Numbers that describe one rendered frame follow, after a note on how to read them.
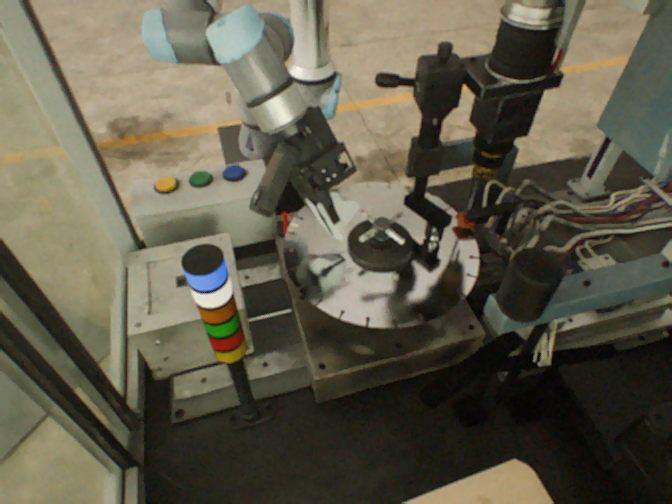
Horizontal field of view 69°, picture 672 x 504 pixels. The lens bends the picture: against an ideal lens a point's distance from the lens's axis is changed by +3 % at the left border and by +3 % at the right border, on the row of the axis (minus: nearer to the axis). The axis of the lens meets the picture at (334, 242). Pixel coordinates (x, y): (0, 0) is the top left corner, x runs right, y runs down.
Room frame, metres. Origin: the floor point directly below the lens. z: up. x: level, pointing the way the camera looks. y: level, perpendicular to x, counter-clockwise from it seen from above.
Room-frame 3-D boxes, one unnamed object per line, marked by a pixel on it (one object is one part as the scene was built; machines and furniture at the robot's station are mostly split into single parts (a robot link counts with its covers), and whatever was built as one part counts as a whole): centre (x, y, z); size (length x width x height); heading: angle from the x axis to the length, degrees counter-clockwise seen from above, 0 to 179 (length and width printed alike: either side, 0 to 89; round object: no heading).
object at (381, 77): (0.60, -0.10, 1.21); 0.08 x 0.06 x 0.03; 106
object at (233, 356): (0.33, 0.14, 0.98); 0.05 x 0.04 x 0.03; 16
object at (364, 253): (0.54, -0.08, 0.96); 0.11 x 0.11 x 0.03
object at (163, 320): (0.51, 0.26, 0.82); 0.18 x 0.18 x 0.15; 16
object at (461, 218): (0.60, -0.26, 0.95); 0.10 x 0.03 x 0.07; 106
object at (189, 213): (0.76, 0.28, 0.82); 0.28 x 0.11 x 0.15; 106
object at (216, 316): (0.33, 0.14, 1.08); 0.05 x 0.04 x 0.03; 16
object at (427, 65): (0.59, -0.14, 1.17); 0.06 x 0.05 x 0.20; 97
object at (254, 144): (1.11, 0.19, 0.80); 0.15 x 0.15 x 0.10
